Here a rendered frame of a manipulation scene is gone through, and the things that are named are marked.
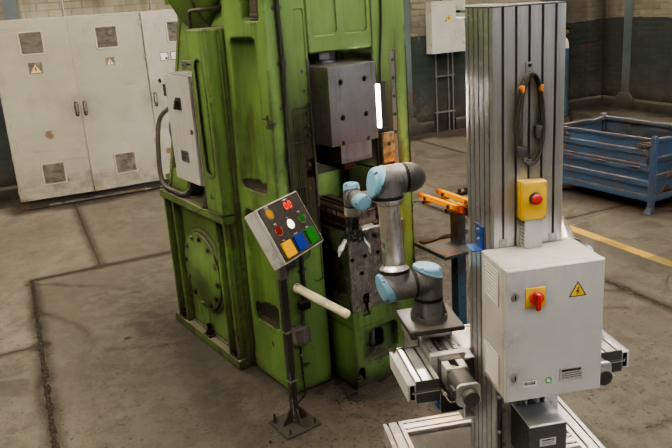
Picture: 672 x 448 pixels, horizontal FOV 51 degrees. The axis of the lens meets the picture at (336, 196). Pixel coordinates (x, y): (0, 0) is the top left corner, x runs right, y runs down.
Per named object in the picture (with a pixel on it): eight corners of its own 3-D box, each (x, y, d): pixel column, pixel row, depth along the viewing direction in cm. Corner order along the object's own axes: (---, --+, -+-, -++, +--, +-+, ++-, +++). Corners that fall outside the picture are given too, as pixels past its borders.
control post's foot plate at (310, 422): (324, 424, 358) (323, 408, 356) (287, 441, 346) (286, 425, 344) (301, 406, 376) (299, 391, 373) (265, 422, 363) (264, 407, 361)
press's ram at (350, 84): (391, 135, 374) (387, 59, 363) (332, 147, 353) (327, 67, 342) (344, 127, 407) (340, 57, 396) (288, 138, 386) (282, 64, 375)
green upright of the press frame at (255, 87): (333, 379, 400) (300, -46, 338) (294, 395, 386) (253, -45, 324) (291, 351, 435) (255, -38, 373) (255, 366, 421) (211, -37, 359)
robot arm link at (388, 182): (421, 301, 274) (410, 163, 265) (385, 308, 270) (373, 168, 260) (409, 293, 285) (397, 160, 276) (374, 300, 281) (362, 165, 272)
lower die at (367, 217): (375, 221, 379) (375, 206, 376) (346, 230, 368) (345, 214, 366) (330, 206, 412) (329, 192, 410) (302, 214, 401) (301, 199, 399)
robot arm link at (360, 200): (379, 192, 302) (370, 186, 312) (354, 196, 299) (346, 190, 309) (379, 209, 304) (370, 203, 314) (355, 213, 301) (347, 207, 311)
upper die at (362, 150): (372, 157, 369) (371, 139, 367) (341, 164, 358) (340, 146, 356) (326, 147, 402) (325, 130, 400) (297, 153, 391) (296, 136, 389)
